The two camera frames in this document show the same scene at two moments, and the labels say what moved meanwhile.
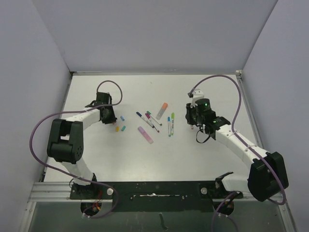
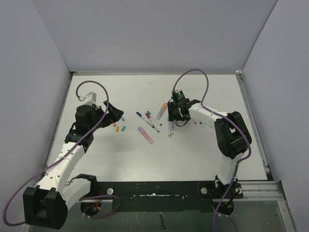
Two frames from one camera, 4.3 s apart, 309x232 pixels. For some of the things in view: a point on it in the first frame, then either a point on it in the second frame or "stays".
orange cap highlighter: x=161 y=110 stays
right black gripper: x=189 y=110 -> x=173 y=116
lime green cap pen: x=173 y=118 stays
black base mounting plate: x=154 y=196 stays
